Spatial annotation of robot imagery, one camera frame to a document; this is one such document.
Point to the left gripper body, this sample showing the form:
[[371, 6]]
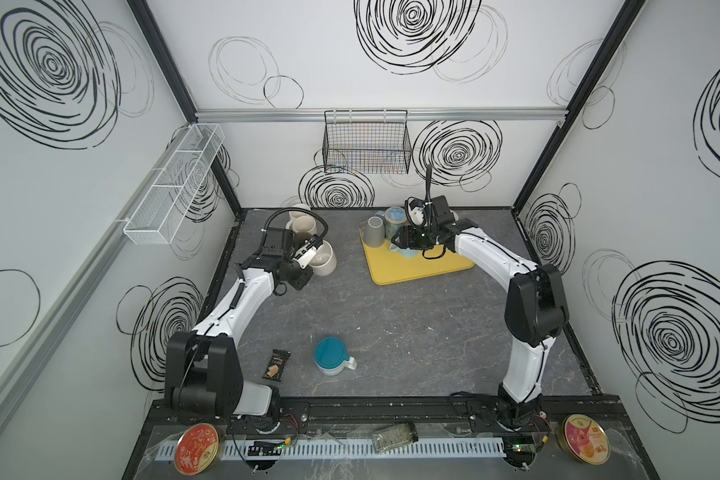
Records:
[[301, 274]]

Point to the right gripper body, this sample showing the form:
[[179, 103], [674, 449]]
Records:
[[405, 237]]

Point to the cream speckled mug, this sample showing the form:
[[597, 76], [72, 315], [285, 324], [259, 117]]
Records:
[[331, 263]]

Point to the pink mug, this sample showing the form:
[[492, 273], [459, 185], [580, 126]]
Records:
[[303, 225]]

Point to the white mug with ribbed base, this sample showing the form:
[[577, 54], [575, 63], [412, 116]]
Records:
[[299, 210]]

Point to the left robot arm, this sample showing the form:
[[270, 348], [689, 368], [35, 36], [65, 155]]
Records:
[[203, 376]]

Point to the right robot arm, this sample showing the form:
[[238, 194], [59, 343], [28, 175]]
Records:
[[536, 309]]

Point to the blue butterfly mug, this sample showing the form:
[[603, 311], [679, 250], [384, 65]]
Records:
[[394, 219]]

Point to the yellow plastic tray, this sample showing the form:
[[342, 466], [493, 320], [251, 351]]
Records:
[[388, 267]]

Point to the teal lidded cup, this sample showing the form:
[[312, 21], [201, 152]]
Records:
[[331, 357]]

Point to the dark snack packet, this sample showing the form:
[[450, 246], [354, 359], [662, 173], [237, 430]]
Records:
[[276, 365]]

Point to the clear plastic box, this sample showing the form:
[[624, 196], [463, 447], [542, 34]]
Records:
[[394, 437]]

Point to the red round tin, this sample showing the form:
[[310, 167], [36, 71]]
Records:
[[198, 449]]

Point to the pink round tin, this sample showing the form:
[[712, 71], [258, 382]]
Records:
[[584, 439]]

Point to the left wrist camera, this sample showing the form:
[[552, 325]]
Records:
[[311, 255]]

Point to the black wire basket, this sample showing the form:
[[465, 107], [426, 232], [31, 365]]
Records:
[[366, 141]]

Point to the white wire shelf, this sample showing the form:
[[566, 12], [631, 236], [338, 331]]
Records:
[[166, 204]]

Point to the white slotted cable duct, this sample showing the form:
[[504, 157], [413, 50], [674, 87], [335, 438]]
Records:
[[357, 448]]

